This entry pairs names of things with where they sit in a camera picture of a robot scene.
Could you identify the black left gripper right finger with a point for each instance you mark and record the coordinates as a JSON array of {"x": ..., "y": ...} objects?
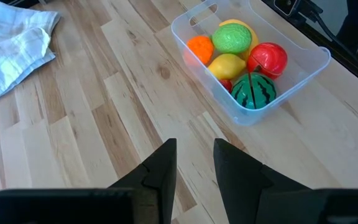
[{"x": 241, "y": 180}]

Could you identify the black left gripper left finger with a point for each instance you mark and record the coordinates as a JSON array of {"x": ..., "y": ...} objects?
[{"x": 157, "y": 174}]

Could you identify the green striped watermelon toy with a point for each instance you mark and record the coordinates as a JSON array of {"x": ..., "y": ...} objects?
[{"x": 253, "y": 91}]

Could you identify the small red strawberry toy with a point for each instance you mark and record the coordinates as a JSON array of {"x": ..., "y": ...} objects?
[{"x": 226, "y": 84}]

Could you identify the yellow lemon toy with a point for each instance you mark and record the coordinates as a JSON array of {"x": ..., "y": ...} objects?
[{"x": 225, "y": 66}]

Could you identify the red apple toy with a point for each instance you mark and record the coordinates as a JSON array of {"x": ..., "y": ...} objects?
[{"x": 269, "y": 59}]

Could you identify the orange fruit toy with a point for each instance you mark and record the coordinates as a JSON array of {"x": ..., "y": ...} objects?
[{"x": 201, "y": 48}]

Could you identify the clear plastic container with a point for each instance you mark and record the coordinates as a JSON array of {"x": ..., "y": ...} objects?
[{"x": 303, "y": 62}]

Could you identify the green textured round toy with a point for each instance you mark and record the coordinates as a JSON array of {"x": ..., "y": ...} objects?
[{"x": 232, "y": 38}]

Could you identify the yellow banana toy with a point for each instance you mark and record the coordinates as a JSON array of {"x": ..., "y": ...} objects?
[{"x": 254, "y": 37}]

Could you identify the white checked cloth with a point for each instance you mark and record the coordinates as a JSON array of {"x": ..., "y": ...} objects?
[{"x": 11, "y": 46}]

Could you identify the black table-level camera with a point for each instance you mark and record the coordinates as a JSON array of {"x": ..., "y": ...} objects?
[{"x": 287, "y": 4}]

